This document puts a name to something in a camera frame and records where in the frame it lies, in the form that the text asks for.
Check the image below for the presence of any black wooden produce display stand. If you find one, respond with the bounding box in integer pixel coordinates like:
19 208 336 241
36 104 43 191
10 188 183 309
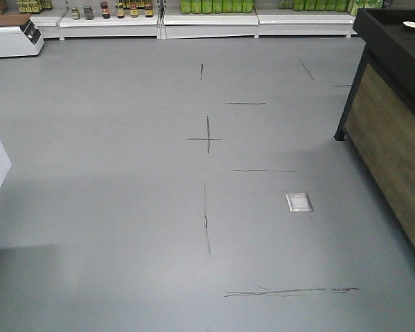
334 9 415 255

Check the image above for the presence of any white store shelf unit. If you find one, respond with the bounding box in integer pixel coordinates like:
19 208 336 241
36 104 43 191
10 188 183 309
31 1 355 40

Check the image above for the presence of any small white dish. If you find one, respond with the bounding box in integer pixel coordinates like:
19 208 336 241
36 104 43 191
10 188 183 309
402 21 415 30

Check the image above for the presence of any white box appliance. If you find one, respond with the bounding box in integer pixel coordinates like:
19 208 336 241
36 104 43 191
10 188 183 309
0 18 44 58

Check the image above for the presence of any metal floor socket cover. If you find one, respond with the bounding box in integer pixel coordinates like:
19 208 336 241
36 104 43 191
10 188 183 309
285 192 313 212

